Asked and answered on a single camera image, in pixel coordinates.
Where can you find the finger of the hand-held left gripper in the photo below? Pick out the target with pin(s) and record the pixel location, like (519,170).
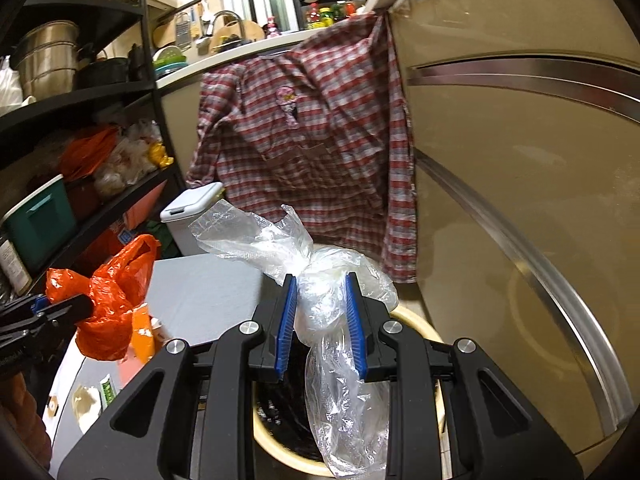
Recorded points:
(65,307)
(30,336)

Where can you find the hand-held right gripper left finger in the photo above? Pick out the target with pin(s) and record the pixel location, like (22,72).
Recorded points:
(286,325)

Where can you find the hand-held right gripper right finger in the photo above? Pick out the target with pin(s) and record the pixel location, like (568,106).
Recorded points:
(353,325)

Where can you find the orange plastic bag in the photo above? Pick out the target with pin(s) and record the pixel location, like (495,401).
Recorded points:
(110,300)

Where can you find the orange snack packet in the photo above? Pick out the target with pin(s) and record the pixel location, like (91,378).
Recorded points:
(145,342)

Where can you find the clear plastic bag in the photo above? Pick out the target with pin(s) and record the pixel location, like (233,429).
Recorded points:
(330,410)

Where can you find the cream trash bin black liner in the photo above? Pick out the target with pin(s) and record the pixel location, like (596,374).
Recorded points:
(272,442)

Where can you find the person's left forearm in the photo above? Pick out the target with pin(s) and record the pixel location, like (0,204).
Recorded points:
(22,410)

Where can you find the labelled glass jar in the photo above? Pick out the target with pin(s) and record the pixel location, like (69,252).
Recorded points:
(14,265)

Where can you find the grey table mat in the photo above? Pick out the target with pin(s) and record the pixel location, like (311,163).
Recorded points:
(210,295)

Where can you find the teal storage box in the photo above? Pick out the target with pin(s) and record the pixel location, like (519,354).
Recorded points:
(42,225)

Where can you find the tan stained paper scrap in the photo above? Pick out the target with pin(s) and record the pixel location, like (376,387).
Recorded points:
(87,407)

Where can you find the small green white packet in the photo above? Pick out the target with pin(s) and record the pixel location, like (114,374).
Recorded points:
(107,391)

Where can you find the green bag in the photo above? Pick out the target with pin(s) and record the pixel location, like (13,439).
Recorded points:
(161,237)

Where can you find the pink cardboard box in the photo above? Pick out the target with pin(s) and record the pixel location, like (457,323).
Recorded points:
(145,207)

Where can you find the white lidded waste bin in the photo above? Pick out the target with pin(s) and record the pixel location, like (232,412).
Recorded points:
(192,210)

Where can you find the orange bag on shelf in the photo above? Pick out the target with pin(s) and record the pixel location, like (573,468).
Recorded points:
(87,152)

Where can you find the clear bags of garlic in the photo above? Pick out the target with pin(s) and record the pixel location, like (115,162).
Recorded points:
(125,160)

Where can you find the yellow wrapper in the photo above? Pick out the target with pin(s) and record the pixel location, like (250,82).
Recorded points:
(161,156)

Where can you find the red plaid shirt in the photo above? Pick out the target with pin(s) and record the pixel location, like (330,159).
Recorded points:
(310,135)

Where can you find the black shelf rack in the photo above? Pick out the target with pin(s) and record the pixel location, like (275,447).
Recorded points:
(100,90)

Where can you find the beige refrigerator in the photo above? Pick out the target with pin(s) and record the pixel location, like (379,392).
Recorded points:
(500,160)

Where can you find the white plastic bag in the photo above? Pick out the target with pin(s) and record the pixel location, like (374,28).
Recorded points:
(10,87)

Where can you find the black cooking pot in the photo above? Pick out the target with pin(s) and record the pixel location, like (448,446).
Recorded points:
(102,70)

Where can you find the stack of steel pots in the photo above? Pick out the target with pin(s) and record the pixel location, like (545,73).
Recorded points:
(47,55)

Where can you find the wooden cutting board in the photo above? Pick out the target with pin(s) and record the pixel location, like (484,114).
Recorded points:
(252,32)

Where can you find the pink figure bottle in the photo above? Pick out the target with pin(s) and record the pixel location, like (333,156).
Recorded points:
(272,27)

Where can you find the metal grater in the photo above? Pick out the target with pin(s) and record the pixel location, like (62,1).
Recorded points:
(184,30)

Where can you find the hanging ladle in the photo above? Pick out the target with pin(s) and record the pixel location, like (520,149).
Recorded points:
(202,30)

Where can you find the row of sauce bottles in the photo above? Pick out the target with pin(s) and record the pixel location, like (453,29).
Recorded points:
(325,16)

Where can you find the steel faucet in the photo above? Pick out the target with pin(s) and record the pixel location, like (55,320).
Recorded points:
(225,17)

